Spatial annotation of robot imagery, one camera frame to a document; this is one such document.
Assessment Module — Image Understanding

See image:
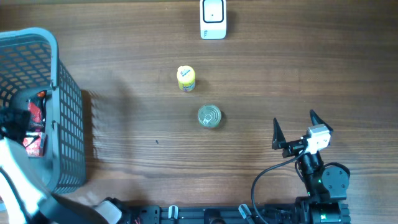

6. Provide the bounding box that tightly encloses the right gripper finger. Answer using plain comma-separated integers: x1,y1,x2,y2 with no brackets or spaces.
310,110,333,133
272,118,286,150

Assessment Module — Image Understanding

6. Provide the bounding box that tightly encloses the red white small carton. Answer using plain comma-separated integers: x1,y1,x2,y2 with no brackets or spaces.
22,132,47,157

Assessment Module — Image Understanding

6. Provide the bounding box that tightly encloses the black red snack packet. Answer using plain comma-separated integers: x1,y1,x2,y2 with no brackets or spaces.
27,90,47,132

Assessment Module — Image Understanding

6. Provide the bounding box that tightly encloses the round tin can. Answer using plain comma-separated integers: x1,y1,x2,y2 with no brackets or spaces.
197,104,221,129

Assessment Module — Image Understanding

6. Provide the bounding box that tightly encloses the yellow small bottle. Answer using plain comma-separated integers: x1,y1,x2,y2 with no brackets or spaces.
177,65,196,92

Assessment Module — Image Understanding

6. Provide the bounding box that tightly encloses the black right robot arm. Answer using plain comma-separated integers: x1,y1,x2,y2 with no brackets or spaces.
264,110,351,224

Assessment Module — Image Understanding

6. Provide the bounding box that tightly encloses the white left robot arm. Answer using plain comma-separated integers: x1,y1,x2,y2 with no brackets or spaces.
1,108,124,223

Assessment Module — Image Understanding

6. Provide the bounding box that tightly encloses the white barcode scanner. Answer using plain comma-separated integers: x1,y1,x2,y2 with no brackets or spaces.
200,0,227,40

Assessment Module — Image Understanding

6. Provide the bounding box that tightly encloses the grey plastic basket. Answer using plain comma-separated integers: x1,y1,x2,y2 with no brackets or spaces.
1,27,86,194

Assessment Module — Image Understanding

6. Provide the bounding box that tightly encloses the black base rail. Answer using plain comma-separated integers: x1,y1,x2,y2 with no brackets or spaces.
124,203,351,224

